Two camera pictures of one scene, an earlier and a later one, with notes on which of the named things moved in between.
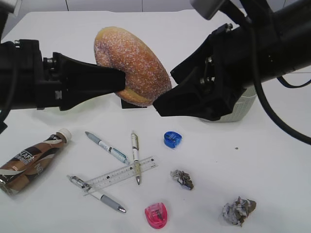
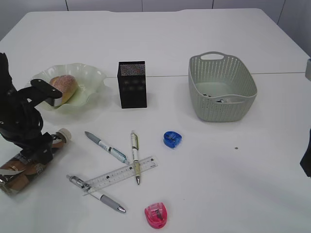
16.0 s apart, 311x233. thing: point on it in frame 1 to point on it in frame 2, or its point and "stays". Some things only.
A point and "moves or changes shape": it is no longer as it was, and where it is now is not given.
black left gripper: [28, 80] to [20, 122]
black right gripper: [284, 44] to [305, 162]
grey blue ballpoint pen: [118, 154] stays
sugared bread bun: [146, 78] moves or changes shape
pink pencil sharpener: [156, 215] stays
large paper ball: [235, 212] moves or changes shape
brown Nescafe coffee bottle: [22, 169] stays
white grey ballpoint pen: [105, 199] stays
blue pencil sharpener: [172, 139] stays
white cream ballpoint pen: [134, 143] stays
